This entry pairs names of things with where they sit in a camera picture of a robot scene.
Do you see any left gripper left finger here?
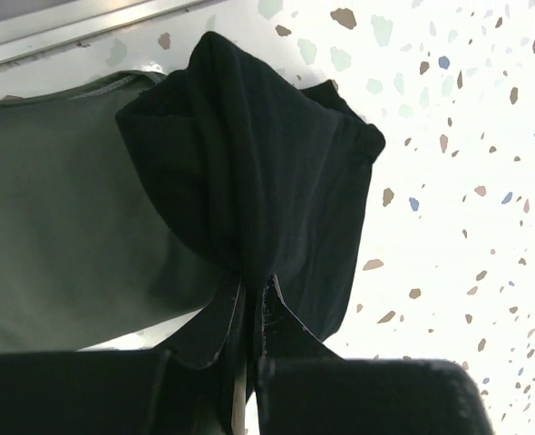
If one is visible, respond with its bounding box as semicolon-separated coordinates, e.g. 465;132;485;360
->
153;275;247;434

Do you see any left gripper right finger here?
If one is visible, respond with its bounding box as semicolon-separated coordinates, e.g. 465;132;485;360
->
253;275;341;360

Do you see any black t shirt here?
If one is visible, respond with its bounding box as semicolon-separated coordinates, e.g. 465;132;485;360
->
116;32;385;340

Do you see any folded dark green t shirt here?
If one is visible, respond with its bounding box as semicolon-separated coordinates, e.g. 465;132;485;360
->
0;71;226;353

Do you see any aluminium frame rail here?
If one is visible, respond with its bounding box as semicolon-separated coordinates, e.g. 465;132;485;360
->
0;0;216;66

